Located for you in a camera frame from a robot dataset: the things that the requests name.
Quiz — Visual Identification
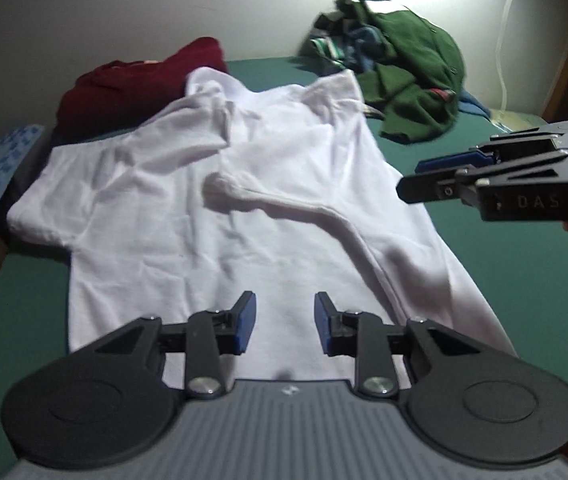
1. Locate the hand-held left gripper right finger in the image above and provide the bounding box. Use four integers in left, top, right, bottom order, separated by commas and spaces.
314, 291, 472, 401

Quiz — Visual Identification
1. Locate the pile of green clothes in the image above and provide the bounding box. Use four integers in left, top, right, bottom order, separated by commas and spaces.
309, 0, 465, 144

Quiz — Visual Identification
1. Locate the white polo shirt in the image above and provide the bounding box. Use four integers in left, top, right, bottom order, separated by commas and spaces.
6, 66, 517, 391

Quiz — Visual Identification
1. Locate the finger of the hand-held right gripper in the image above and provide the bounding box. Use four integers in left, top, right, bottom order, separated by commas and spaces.
396, 150, 568, 206
415, 127, 568, 177

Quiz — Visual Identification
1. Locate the light blue knit garment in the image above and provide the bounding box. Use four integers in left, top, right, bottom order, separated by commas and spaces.
344, 25, 386, 72

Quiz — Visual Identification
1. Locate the blue fabric garment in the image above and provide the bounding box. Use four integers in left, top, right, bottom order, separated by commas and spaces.
459, 92, 491, 117

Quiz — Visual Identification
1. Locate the white power cable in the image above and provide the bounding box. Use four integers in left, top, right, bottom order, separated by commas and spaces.
496, 0, 525, 111

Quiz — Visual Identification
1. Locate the dark red sweater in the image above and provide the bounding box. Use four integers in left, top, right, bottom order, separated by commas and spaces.
58, 36, 230, 137

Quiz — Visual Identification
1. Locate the bright green white striped garment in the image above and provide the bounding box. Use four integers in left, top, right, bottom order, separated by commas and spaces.
309, 35, 346, 62

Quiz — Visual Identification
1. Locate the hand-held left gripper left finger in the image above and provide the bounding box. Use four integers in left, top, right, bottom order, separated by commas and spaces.
81, 291, 257, 401

